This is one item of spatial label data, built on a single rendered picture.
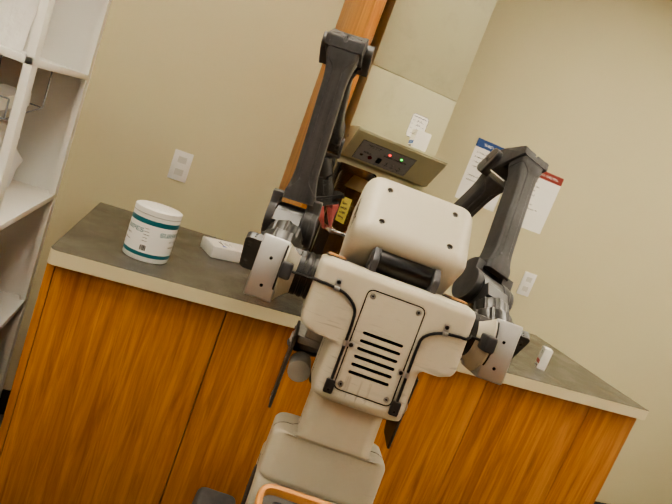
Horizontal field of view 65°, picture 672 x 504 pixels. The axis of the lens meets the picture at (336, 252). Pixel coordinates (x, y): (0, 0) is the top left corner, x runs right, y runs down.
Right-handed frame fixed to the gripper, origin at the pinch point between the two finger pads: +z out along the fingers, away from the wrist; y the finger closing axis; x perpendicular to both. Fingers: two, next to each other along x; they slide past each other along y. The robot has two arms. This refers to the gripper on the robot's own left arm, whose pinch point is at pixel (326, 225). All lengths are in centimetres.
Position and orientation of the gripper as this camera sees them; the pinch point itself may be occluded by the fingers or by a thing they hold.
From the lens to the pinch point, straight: 153.2
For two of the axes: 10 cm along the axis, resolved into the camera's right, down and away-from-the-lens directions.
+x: 3.1, 2.8, -9.1
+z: 0.6, 9.5, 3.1
